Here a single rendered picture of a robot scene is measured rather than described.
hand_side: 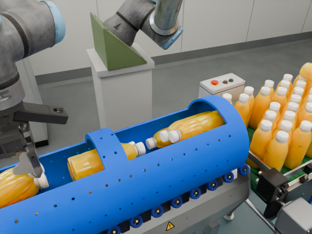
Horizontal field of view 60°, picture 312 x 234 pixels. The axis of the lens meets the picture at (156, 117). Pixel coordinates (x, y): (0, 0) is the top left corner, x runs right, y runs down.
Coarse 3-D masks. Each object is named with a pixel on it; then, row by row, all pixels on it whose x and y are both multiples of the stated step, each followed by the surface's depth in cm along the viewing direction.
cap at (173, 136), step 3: (171, 132) 86; (174, 132) 86; (168, 135) 88; (171, 135) 86; (174, 135) 85; (177, 135) 86; (171, 138) 87; (174, 138) 85; (177, 138) 86; (171, 141) 87; (174, 141) 86
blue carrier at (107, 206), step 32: (128, 128) 94; (160, 128) 103; (224, 128) 84; (64, 160) 89; (128, 160) 72; (160, 160) 75; (192, 160) 79; (224, 160) 85; (64, 192) 65; (96, 192) 67; (128, 192) 71; (160, 192) 76; (0, 224) 59; (32, 224) 62; (64, 224) 65; (96, 224) 70
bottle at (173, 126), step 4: (204, 112) 99; (192, 116) 97; (196, 116) 97; (180, 120) 95; (184, 120) 95; (172, 124) 94; (176, 124) 94; (168, 128) 95; (172, 128) 93; (168, 132) 93; (180, 140) 95
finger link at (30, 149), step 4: (28, 140) 59; (28, 144) 58; (32, 144) 59; (28, 148) 59; (32, 148) 59; (28, 152) 58; (32, 152) 59; (32, 156) 60; (36, 156) 60; (32, 160) 60; (36, 160) 60; (32, 164) 61; (36, 164) 62
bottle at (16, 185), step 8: (0, 176) 64; (8, 176) 64; (16, 176) 64; (24, 176) 65; (32, 176) 66; (0, 184) 63; (8, 184) 63; (16, 184) 64; (24, 184) 65; (0, 192) 63; (8, 192) 63; (16, 192) 64; (24, 192) 66; (0, 200) 63; (8, 200) 64
